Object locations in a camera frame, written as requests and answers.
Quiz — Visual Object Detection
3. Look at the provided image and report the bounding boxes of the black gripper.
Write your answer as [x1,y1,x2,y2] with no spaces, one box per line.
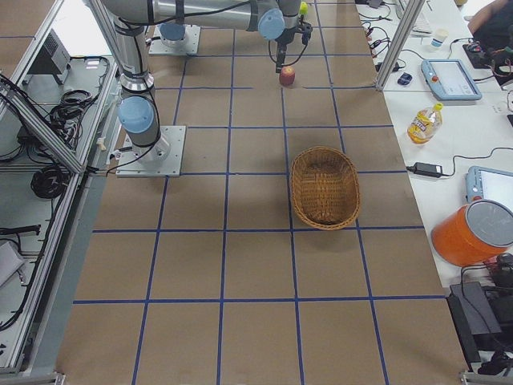
[276,16,313,73]

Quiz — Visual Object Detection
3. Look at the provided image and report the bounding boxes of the red apple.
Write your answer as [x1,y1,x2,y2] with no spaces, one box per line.
[279,66,296,87]

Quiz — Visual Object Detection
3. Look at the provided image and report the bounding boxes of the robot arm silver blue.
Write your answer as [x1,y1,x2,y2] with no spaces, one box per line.
[101,1,312,161]

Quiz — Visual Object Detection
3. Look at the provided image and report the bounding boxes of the brown wicker basket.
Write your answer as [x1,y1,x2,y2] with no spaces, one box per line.
[290,146,361,231]

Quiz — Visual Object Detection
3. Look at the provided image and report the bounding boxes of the green apple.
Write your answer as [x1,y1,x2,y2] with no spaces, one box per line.
[299,2,308,15]

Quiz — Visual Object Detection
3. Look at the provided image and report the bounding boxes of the white paper cup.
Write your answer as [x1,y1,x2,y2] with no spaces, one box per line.
[430,28,449,50]

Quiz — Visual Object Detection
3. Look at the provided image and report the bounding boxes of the orange juice bottle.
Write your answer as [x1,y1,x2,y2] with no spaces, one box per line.
[407,102,444,144]

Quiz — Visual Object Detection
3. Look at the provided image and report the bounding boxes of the far teach pendant blue grey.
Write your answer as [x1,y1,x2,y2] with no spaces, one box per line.
[421,59,482,101]

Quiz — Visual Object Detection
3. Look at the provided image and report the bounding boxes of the teach pendant blue grey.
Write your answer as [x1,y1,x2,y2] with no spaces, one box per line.
[466,166,512,209]
[421,59,482,101]

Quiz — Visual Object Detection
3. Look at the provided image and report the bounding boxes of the black power adapter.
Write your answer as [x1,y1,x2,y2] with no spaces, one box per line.
[406,162,443,178]

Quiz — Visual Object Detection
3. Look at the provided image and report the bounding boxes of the near teach pendant blue grey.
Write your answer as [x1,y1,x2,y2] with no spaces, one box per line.
[466,166,512,209]

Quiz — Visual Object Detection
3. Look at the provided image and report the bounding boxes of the orange bucket grey lid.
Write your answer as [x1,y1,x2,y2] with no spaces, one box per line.
[430,199,512,267]

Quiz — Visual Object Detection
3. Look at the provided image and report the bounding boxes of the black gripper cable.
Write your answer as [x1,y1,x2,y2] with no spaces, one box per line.
[267,35,309,69]

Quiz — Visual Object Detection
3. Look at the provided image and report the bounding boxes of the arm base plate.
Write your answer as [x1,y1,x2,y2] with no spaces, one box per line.
[115,126,186,177]
[149,22,200,56]

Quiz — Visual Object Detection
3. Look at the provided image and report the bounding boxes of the aluminium frame post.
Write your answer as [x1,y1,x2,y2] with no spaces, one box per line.
[375,0,425,91]

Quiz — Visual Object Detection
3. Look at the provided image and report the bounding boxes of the coiled black cables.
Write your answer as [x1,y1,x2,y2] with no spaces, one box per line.
[30,164,67,201]

